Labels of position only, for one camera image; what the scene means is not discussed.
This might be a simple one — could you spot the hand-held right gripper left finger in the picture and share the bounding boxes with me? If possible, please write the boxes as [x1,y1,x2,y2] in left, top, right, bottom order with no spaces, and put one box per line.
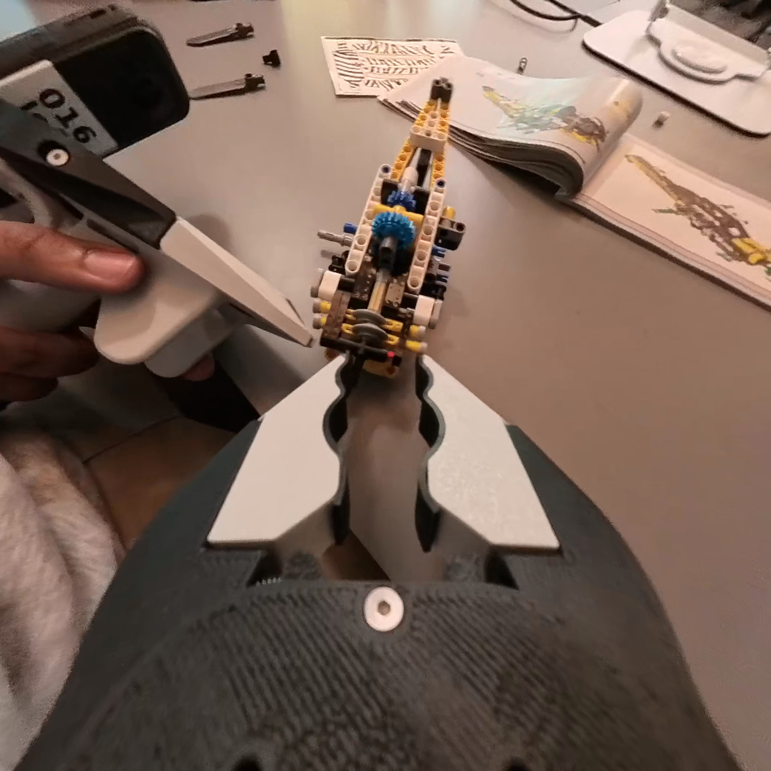
[206,354,354,556]

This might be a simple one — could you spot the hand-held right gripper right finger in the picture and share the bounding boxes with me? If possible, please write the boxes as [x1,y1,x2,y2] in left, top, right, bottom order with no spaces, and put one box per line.
[414,354,562,565]

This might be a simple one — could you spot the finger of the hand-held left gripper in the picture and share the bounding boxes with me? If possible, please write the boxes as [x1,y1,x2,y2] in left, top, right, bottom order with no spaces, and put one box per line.
[158,218,315,348]

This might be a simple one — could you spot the lego crane model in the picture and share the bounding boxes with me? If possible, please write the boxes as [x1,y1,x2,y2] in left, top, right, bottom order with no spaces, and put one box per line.
[310,78,467,377]

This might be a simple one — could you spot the lego instruction booklet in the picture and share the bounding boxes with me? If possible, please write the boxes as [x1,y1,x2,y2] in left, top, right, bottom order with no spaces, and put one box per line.
[379,54,771,308]

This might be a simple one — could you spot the person's left hand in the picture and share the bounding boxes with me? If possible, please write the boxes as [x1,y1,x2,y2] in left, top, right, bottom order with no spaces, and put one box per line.
[0,220,145,404]

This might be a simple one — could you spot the sticker sheet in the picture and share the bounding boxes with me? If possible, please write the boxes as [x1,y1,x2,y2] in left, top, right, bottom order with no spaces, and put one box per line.
[322,36,459,97]

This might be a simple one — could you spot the silver monitor stand base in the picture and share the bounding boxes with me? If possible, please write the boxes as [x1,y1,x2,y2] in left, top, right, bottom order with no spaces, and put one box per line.
[582,0,771,137]

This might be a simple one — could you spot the black cable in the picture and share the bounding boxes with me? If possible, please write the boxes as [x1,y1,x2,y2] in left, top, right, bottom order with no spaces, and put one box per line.
[491,0,604,29]

